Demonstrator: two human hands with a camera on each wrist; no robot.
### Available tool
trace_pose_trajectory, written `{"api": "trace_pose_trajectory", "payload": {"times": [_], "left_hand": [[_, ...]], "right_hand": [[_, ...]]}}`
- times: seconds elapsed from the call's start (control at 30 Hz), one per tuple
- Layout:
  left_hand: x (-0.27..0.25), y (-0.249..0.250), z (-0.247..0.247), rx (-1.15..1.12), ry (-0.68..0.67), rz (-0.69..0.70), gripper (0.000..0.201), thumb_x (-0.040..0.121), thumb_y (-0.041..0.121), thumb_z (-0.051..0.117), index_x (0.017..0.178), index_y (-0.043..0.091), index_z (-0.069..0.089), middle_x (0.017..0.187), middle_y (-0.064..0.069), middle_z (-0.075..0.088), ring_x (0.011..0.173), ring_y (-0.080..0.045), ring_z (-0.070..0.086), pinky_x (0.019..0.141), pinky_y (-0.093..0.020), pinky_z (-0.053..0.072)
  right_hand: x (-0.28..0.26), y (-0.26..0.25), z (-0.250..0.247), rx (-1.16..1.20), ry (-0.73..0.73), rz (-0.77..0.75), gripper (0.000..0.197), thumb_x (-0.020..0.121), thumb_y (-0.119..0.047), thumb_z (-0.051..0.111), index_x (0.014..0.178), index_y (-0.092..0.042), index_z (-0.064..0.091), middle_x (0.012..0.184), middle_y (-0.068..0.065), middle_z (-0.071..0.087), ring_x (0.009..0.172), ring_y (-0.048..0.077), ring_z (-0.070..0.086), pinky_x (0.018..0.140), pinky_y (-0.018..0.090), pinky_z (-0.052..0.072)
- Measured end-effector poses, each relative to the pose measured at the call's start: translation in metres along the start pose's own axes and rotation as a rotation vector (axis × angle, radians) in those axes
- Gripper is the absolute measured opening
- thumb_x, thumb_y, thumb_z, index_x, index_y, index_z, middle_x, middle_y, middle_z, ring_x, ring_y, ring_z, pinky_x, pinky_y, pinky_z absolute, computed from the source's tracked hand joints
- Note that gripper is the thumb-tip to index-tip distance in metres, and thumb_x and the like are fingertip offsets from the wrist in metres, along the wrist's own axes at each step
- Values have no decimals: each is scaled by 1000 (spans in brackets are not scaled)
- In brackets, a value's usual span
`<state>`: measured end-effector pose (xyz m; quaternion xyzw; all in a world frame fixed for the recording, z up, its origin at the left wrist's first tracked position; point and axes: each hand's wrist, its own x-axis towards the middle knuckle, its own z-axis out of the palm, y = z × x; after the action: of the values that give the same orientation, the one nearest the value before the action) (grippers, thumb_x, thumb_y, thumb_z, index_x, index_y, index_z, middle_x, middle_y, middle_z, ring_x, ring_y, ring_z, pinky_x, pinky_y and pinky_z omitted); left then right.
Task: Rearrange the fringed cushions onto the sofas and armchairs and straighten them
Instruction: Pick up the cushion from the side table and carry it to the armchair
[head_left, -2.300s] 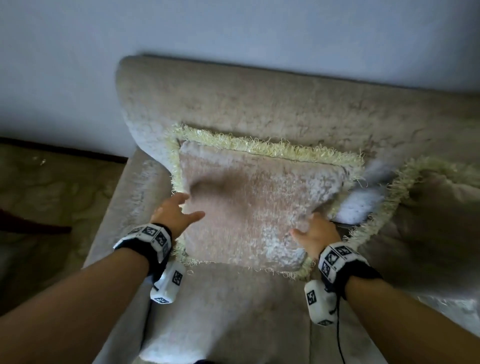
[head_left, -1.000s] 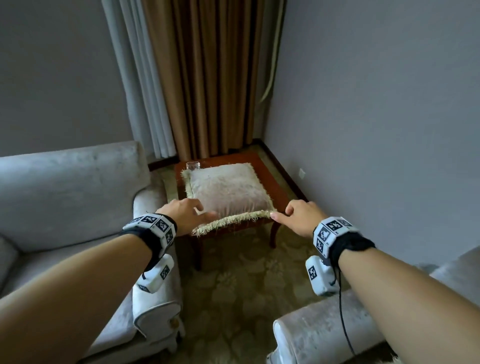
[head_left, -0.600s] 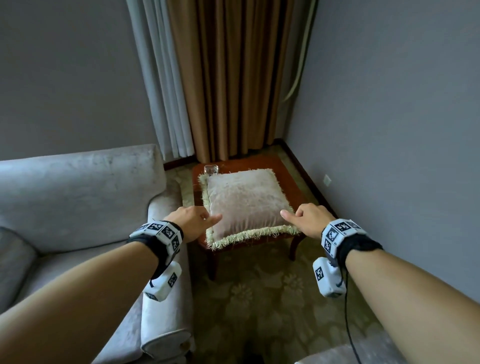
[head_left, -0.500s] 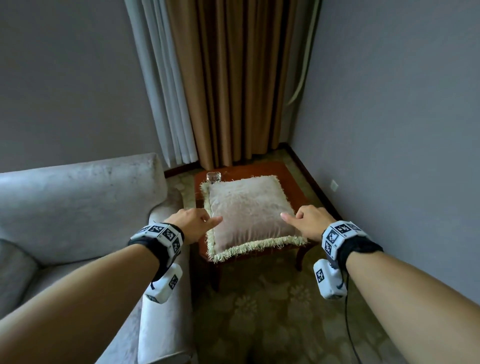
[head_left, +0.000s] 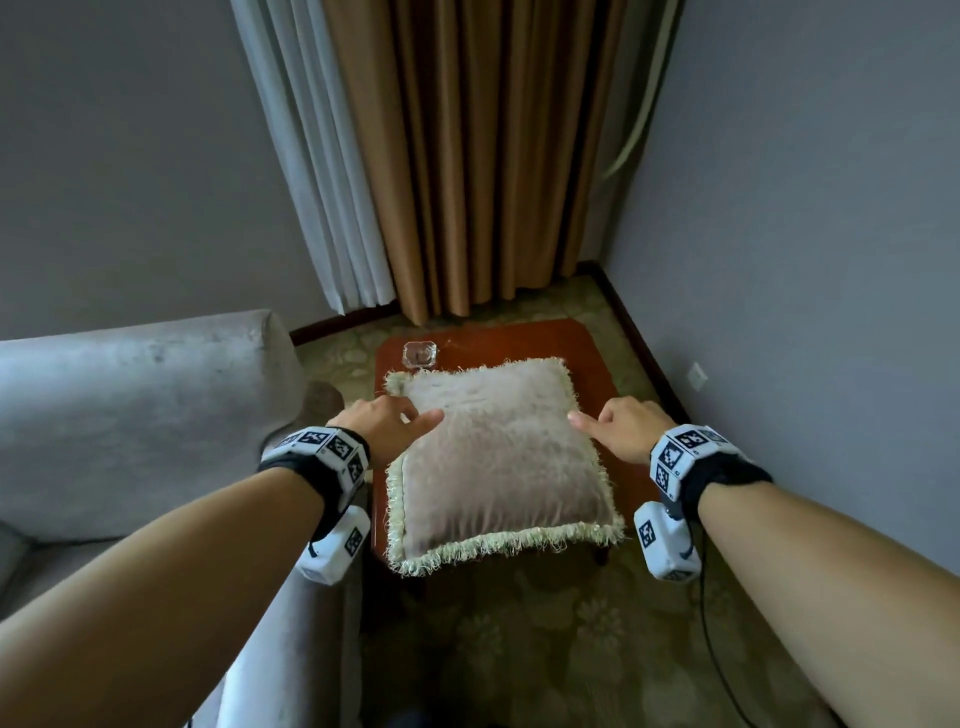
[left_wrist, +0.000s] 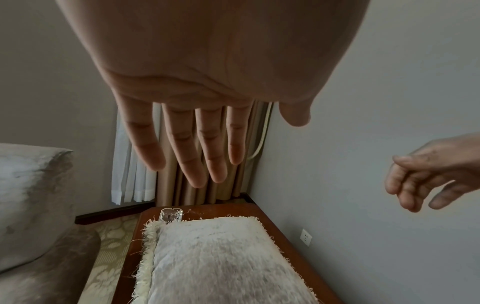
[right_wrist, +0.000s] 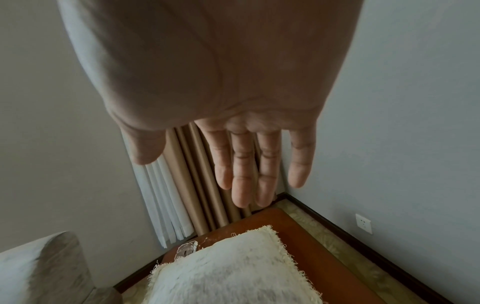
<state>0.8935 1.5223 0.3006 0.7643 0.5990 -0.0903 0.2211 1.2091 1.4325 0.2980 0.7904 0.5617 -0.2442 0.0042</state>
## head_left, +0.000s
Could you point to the red-brown wooden side table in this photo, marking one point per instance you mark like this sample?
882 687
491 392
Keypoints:
525 341

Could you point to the beige fringed cushion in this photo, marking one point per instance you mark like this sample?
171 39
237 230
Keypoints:
502 465

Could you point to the person's right hand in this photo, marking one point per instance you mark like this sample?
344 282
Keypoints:
630 427

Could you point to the person's left thumb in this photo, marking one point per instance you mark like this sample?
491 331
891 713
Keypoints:
426 424

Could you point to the dark wooden baseboard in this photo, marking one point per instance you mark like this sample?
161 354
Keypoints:
637 330
337 322

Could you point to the white sheer curtain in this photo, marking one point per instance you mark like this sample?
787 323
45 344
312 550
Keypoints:
315 150

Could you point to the grey fabric sofa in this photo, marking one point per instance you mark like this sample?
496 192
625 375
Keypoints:
112 420

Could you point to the person's right forearm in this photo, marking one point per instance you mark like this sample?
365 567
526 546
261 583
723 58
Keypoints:
825 592

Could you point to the person's left forearm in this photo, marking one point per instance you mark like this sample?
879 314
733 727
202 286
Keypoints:
165 585

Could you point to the white wall socket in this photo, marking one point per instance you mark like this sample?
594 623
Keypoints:
698 376

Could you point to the person's left hand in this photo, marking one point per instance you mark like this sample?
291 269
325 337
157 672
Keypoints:
379 427

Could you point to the clear glass ashtray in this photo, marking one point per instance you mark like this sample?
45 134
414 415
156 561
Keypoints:
420 354

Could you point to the white marker wrist camera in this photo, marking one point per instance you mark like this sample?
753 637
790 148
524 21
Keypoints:
330 450
675 457

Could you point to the brown curtain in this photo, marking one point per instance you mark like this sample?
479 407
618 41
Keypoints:
465 150

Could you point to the person's right thumb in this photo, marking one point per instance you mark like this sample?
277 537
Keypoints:
583 421

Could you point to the white pipe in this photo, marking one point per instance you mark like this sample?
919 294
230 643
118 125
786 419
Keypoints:
636 131

